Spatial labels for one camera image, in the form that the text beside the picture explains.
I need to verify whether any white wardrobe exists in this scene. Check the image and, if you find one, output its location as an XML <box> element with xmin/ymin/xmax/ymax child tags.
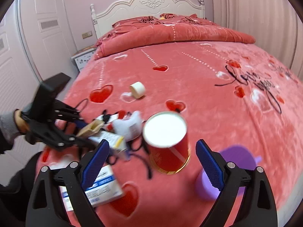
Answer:
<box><xmin>0</xmin><ymin>0</ymin><xmax>78</xmax><ymax>152</ymax></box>

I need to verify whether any person's dark clothing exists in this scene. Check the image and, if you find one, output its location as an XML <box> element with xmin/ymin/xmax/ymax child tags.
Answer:
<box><xmin>0</xmin><ymin>151</ymin><xmax>45</xmax><ymax>221</ymax></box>

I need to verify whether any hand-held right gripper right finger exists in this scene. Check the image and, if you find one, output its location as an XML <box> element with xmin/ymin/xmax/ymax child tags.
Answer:
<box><xmin>195</xmin><ymin>139</ymin><xmax>278</xmax><ymax>227</ymax></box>

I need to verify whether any folded pink quilt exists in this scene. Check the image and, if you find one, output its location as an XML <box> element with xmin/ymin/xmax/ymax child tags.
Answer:
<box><xmin>95</xmin><ymin>14</ymin><xmax>256</xmax><ymax>58</ymax></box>

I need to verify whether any person's left hand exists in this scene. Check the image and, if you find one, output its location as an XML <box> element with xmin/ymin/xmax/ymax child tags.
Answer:
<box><xmin>14</xmin><ymin>110</ymin><xmax>31</xmax><ymax>134</ymax></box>

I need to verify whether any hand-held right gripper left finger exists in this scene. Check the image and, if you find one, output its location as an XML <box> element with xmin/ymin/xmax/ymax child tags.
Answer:
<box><xmin>25</xmin><ymin>139</ymin><xmax>110</xmax><ymax>227</ymax></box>

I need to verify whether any person's left forearm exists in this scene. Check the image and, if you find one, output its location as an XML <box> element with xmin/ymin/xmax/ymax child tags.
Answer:
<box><xmin>0</xmin><ymin>111</ymin><xmax>24</xmax><ymax>155</ymax></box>

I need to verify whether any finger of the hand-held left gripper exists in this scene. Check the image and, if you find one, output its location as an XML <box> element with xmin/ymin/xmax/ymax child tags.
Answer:
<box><xmin>50</xmin><ymin>132</ymin><xmax>101</xmax><ymax>152</ymax></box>
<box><xmin>53</xmin><ymin>100</ymin><xmax>87</xmax><ymax>131</ymax></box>

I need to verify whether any cream plastic cap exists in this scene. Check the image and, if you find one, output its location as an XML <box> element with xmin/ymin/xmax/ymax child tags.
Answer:
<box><xmin>129</xmin><ymin>82</ymin><xmax>146</xmax><ymax>99</ymax></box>

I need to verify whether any white blue medicine box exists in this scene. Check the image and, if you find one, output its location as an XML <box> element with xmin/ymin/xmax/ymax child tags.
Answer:
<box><xmin>51</xmin><ymin>164</ymin><xmax>126</xmax><ymax>212</ymax></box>

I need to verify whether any pink printed pillow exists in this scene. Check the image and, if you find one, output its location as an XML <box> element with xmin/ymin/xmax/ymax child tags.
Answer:
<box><xmin>160</xmin><ymin>13</ymin><xmax>198</xmax><ymax>20</ymax></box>
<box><xmin>111</xmin><ymin>16</ymin><xmax>164</xmax><ymax>28</ymax></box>

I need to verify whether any cream pleated curtain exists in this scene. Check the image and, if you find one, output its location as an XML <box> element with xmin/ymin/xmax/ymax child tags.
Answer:
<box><xmin>211</xmin><ymin>0</ymin><xmax>303</xmax><ymax>76</ymax></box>

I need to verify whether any pink heart printed blanket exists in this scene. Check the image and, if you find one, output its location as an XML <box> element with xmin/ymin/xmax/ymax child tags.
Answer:
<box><xmin>35</xmin><ymin>40</ymin><xmax>303</xmax><ymax>227</ymax></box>

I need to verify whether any purple plastic cup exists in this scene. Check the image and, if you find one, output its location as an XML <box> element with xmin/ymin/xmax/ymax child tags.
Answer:
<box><xmin>195</xmin><ymin>146</ymin><xmax>262</xmax><ymax>200</ymax></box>

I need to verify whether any red cylindrical can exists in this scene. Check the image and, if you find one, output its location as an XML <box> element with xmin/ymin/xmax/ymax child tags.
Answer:
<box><xmin>142</xmin><ymin>112</ymin><xmax>191</xmax><ymax>174</ymax></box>

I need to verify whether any white yellow small box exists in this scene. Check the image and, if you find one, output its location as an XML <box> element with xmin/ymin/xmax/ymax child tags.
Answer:
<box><xmin>91</xmin><ymin>131</ymin><xmax>129</xmax><ymax>158</ymax></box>

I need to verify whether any white carved headboard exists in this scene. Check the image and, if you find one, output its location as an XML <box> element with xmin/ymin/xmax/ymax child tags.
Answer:
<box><xmin>90</xmin><ymin>0</ymin><xmax>205</xmax><ymax>39</ymax></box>

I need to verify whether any white printed nightstand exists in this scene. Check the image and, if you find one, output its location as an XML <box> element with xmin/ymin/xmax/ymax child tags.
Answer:
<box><xmin>71</xmin><ymin>47</ymin><xmax>97</xmax><ymax>72</ymax></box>

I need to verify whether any red white small wrapper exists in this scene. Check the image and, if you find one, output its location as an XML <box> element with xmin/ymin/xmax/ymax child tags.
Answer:
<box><xmin>96</xmin><ymin>113</ymin><xmax>126</xmax><ymax>131</ymax></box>

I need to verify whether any brown cardboard piece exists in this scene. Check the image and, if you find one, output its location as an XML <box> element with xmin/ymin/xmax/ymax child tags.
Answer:
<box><xmin>77</xmin><ymin>119</ymin><xmax>105</xmax><ymax>138</ymax></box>

